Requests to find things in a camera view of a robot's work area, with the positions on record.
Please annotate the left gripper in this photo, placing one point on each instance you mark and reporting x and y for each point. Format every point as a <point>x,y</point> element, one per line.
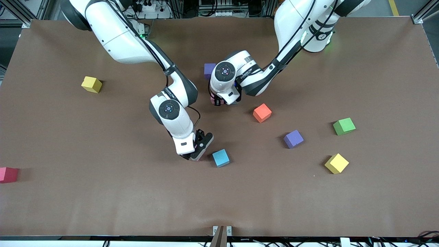
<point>216,100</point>

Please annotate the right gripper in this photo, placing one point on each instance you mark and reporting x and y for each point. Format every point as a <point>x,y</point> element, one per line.
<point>188,157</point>

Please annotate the pale pink foam cube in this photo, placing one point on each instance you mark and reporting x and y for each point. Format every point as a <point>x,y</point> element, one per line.
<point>212,100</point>

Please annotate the dark purple foam cube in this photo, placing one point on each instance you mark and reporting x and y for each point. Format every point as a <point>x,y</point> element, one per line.
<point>208,70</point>

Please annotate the orange foam cube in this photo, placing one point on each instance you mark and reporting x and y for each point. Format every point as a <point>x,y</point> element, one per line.
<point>262,113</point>

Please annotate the violet blue foam cube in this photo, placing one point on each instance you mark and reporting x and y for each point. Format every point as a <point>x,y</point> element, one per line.
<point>294,139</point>

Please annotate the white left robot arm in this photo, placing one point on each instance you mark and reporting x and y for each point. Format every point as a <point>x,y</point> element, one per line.
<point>291,20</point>

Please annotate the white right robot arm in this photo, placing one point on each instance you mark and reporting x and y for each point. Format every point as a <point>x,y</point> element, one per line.
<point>116,34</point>

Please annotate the light blue foam cube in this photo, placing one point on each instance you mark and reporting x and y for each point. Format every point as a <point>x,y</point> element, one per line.
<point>221,158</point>

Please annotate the white power strip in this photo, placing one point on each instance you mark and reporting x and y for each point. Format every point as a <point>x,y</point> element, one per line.
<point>226,13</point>
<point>159,13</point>

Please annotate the brown table cover sheet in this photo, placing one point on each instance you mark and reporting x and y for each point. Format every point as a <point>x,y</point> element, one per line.
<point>103,199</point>

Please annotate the yellow foam cube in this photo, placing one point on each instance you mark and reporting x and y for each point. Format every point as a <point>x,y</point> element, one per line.
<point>336,163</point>
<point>91,84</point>

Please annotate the green foam cube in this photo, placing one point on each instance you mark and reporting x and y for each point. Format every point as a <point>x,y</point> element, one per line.
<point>344,127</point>

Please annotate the crimson foam cube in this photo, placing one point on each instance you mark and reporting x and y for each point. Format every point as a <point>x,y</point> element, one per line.
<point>8,175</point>

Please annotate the small metal bracket plate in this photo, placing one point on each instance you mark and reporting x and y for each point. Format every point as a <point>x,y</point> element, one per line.
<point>215,230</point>

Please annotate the aluminium frame profile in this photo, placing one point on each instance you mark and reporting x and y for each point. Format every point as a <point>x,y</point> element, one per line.
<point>15,12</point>
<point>420,17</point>

